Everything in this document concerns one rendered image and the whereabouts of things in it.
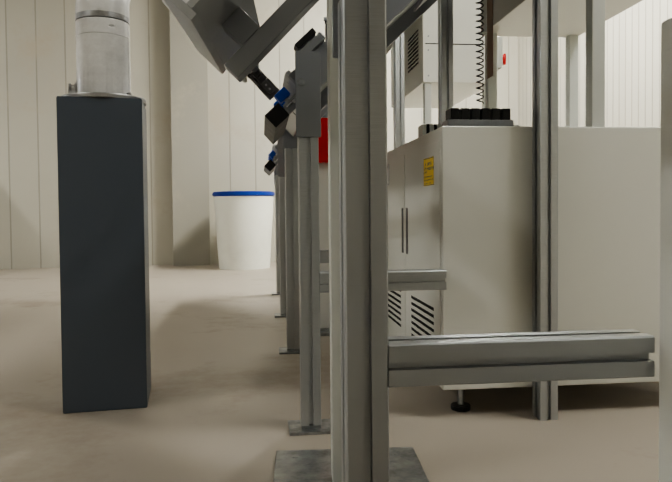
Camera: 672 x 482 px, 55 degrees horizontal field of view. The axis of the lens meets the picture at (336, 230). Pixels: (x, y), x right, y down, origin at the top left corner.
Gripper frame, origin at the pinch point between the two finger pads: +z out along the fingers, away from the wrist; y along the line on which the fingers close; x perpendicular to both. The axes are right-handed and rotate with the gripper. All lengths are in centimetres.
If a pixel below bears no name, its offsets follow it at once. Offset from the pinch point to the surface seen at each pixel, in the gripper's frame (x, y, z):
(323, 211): -5, -83, 35
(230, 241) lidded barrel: -54, -348, 19
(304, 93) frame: 1.1, 25.3, 8.5
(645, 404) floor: 11, 17, 110
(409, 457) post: -32, 44, 68
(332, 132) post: -5, 53, 18
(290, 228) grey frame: -18, -49, 29
